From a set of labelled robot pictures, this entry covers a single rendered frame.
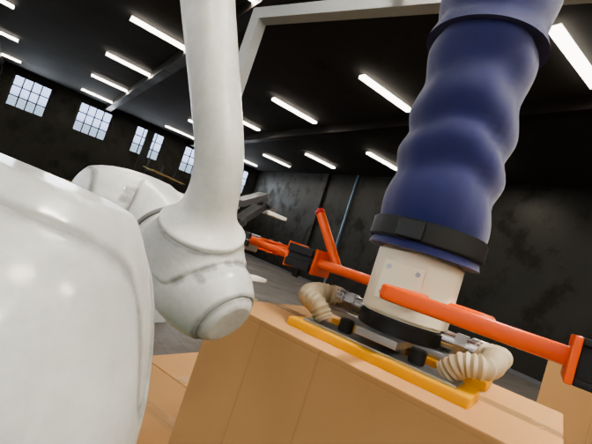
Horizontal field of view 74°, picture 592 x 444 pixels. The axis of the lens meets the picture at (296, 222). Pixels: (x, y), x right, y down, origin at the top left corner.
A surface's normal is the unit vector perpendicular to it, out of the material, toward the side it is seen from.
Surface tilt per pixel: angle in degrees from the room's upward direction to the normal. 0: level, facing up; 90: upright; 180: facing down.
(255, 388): 90
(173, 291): 92
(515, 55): 104
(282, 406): 90
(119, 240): 57
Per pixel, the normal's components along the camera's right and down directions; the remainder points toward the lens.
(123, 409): 0.98, 0.15
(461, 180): 0.00, -0.27
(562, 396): -0.81, -0.29
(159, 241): -0.58, -0.02
